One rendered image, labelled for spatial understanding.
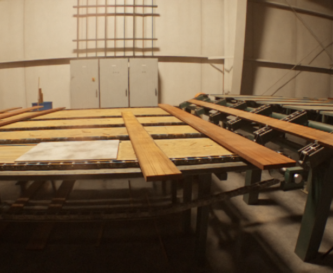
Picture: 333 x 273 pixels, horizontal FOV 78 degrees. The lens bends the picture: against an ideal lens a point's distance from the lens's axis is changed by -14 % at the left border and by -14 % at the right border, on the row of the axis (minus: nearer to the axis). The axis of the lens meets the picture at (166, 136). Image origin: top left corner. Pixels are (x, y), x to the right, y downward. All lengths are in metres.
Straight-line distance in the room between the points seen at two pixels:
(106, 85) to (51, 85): 1.88
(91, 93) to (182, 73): 2.80
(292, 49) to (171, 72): 4.54
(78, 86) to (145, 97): 1.89
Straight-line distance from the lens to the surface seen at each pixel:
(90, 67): 6.73
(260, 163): 1.18
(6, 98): 8.20
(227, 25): 7.96
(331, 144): 1.61
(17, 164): 1.36
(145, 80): 6.65
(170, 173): 0.98
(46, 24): 7.91
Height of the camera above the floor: 1.23
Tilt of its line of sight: 12 degrees down
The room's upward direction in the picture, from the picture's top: straight up
